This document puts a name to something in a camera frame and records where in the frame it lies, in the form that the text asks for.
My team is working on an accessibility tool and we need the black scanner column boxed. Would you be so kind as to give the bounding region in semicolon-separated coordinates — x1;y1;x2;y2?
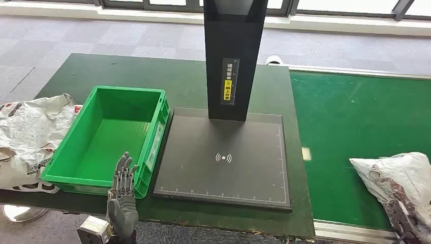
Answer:
203;0;269;122

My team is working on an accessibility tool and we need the white crate label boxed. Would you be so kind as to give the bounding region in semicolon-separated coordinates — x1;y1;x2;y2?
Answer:
145;121;165;172

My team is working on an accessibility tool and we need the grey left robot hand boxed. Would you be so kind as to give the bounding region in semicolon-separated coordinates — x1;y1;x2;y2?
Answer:
106;151;139;238

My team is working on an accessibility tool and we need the green plastic crate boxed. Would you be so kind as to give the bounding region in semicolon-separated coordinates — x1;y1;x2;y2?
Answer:
41;85;171;199

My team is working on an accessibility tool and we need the dark window frame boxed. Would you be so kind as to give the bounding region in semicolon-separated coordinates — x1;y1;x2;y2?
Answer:
0;0;431;21

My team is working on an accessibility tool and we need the silver conveyor frame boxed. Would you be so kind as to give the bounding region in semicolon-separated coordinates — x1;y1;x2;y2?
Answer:
283;64;431;244

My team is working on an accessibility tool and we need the large white printed bag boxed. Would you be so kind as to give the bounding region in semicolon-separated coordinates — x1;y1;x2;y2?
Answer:
0;93;83;194

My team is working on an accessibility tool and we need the round chrome base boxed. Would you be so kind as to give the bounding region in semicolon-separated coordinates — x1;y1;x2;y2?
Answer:
3;204;49;223

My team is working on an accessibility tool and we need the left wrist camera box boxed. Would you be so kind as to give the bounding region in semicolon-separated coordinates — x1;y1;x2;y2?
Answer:
76;216;112;244

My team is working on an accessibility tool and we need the green conveyor belt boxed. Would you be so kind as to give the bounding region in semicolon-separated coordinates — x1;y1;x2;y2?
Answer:
289;70;431;231

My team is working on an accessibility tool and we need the white parcel bag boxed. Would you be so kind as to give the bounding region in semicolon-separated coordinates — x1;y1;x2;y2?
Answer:
349;152;431;244

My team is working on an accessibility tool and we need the black and yellow column label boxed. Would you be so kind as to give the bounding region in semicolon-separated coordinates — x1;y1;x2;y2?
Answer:
220;57;240;106

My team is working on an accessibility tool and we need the black scanner base plate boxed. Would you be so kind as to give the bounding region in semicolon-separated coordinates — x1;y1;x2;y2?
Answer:
153;107;293;212

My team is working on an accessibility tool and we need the dark green table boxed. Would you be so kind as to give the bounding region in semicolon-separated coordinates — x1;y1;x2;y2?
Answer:
0;52;316;239

